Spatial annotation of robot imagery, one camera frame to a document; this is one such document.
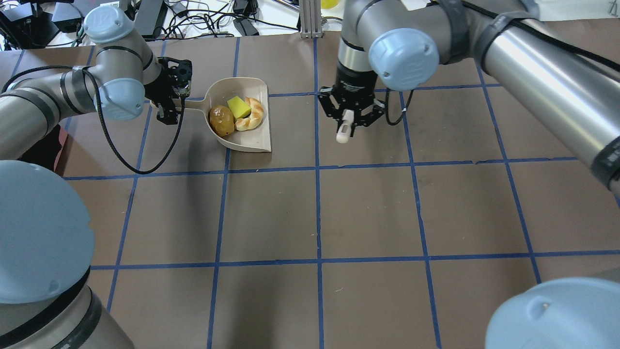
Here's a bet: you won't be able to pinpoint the toy croissant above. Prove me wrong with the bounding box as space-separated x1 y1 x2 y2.
234 97 265 132

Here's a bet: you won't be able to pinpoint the toy potato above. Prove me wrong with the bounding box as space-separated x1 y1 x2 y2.
209 105 235 138

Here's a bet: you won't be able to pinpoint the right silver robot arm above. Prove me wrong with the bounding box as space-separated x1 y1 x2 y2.
317 0 620 349

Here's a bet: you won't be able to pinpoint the beige plastic dustpan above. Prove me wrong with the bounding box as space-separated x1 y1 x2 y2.
184 77 272 153

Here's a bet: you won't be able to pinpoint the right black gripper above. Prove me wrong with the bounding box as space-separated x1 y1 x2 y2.
317 65 386 129

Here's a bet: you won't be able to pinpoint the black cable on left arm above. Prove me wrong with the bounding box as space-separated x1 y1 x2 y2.
0 65 187 175

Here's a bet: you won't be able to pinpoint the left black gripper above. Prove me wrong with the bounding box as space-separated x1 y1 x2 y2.
145 57 193 126

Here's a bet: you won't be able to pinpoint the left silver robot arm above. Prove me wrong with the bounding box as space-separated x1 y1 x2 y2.
1 6 215 349

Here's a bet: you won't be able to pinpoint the white hand brush black bristles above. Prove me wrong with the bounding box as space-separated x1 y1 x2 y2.
335 109 355 144

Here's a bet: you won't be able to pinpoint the aluminium frame post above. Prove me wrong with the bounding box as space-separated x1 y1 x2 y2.
299 0 323 38

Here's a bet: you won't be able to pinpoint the yellow sponge block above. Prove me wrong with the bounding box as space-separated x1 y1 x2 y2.
227 96 251 120

